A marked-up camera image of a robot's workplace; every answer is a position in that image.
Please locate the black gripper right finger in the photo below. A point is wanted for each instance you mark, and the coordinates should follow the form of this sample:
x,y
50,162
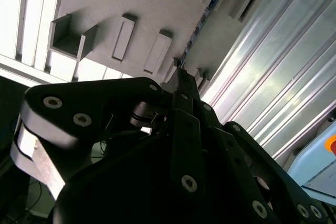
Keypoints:
x,y
249,171

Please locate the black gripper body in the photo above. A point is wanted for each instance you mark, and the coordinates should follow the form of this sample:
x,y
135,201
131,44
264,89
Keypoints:
x,y
118,187

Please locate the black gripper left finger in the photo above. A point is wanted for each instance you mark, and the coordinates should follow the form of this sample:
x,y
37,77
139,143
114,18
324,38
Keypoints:
x,y
78,95

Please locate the RAM stick black chips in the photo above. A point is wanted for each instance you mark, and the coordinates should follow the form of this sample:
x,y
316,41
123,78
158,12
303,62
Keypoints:
x,y
200,23

